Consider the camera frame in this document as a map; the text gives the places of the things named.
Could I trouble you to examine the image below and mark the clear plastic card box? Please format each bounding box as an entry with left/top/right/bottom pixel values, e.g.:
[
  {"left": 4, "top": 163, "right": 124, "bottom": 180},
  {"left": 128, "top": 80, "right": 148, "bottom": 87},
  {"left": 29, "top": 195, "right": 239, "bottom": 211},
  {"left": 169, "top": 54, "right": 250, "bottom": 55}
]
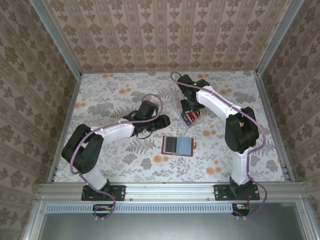
[{"left": 170, "top": 86, "right": 205, "bottom": 129}]

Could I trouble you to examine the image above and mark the black card with white print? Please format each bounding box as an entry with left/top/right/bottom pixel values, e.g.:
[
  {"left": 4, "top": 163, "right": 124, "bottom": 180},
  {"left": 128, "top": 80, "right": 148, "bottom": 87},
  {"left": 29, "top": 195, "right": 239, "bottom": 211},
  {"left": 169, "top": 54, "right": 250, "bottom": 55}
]
[{"left": 165, "top": 137, "right": 178, "bottom": 153}]

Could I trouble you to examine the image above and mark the brown leather card holder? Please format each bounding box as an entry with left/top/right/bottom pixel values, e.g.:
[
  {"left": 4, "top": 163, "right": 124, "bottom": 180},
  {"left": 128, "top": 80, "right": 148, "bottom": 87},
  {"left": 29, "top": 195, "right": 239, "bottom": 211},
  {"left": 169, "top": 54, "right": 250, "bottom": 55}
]
[{"left": 161, "top": 135, "right": 197, "bottom": 157}]

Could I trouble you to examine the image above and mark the black patterned card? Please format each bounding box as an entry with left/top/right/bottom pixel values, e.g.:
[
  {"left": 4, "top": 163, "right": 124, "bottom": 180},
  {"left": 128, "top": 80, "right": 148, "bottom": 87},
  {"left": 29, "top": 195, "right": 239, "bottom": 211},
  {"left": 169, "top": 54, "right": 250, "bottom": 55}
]
[{"left": 181, "top": 112, "right": 192, "bottom": 126}]

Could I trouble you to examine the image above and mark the grey metal panel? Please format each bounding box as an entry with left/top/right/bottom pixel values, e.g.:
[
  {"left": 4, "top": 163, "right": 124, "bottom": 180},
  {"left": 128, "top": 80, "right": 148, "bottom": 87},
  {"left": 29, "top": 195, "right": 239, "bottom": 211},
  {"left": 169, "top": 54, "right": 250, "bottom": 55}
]
[{"left": 22, "top": 202, "right": 320, "bottom": 240}]

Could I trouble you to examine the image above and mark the thin black camera cable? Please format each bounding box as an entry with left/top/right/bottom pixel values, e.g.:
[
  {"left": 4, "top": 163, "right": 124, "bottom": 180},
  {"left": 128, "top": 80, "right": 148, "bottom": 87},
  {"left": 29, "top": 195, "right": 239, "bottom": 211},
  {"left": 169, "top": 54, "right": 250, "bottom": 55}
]
[{"left": 136, "top": 129, "right": 153, "bottom": 140}]

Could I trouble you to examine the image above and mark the aluminium frame cross rail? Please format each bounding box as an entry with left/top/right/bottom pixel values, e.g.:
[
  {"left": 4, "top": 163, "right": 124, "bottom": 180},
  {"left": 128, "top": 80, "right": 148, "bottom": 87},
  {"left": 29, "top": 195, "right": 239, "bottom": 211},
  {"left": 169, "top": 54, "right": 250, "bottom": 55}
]
[{"left": 37, "top": 182, "right": 307, "bottom": 201}]

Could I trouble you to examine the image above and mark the aluminium side rail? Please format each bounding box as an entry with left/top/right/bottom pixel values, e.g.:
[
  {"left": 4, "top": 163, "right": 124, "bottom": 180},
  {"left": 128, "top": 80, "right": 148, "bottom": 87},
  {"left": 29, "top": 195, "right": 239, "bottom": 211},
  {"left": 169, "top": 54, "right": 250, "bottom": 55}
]
[
  {"left": 47, "top": 73, "right": 83, "bottom": 183},
  {"left": 254, "top": 72, "right": 296, "bottom": 183}
]

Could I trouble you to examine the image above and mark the white slotted cable duct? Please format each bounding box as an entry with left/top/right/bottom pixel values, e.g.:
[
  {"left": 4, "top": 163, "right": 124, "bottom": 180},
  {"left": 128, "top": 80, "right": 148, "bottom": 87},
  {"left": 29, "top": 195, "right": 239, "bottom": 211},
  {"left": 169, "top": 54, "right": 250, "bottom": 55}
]
[{"left": 46, "top": 202, "right": 251, "bottom": 214}]

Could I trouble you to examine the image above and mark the purple cable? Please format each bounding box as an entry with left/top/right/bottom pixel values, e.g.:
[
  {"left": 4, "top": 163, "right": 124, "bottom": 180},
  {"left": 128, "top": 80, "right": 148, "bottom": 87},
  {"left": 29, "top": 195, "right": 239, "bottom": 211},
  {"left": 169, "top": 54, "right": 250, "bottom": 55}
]
[
  {"left": 170, "top": 71, "right": 269, "bottom": 221},
  {"left": 69, "top": 93, "right": 165, "bottom": 222}
]

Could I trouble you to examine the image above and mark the black cable outlet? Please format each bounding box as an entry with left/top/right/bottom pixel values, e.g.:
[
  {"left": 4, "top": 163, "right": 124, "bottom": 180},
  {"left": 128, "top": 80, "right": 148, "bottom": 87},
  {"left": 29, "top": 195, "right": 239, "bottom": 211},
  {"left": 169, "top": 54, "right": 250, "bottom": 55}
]
[
  {"left": 92, "top": 203, "right": 113, "bottom": 217},
  {"left": 231, "top": 203, "right": 251, "bottom": 217}
]

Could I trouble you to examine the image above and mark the aluminium frame post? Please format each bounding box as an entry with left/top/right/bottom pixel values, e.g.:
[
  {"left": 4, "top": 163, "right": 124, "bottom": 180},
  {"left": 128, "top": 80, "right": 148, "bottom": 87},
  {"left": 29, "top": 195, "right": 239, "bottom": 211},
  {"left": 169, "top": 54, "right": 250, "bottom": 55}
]
[
  {"left": 255, "top": 0, "right": 306, "bottom": 76},
  {"left": 29, "top": 0, "right": 83, "bottom": 78}
]

